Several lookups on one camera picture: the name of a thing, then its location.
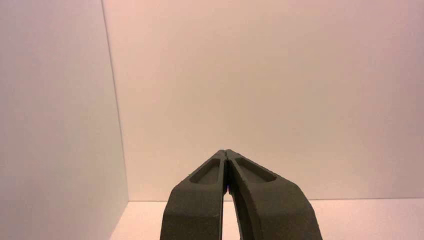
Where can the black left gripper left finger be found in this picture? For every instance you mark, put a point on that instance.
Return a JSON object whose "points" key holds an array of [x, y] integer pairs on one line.
{"points": [[198, 205]]}

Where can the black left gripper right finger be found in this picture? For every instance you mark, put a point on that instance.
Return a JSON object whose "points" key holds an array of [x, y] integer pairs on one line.
{"points": [[271, 208]]}

